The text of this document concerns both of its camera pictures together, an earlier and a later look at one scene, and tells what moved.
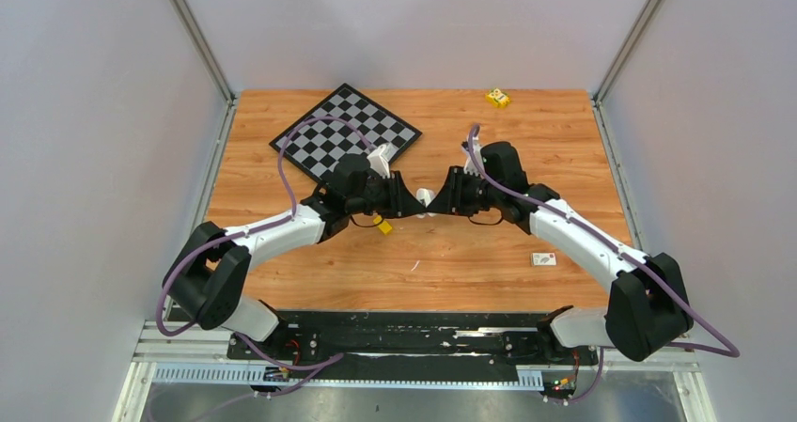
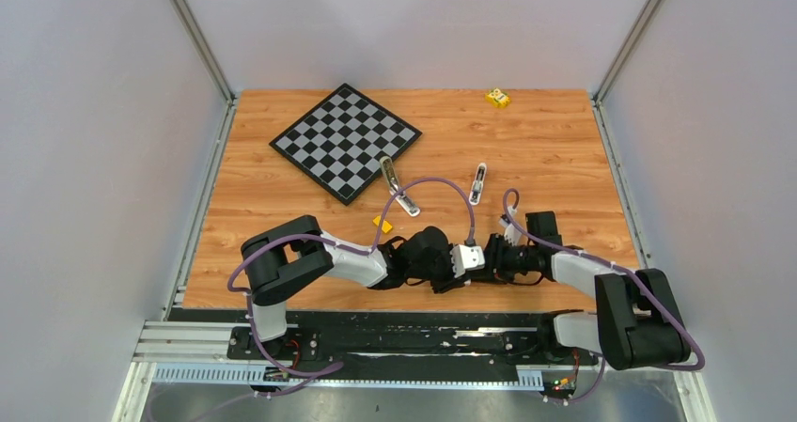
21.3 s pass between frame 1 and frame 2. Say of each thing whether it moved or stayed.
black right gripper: moved
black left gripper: moved
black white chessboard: stayed
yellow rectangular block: stayed
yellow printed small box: stayed
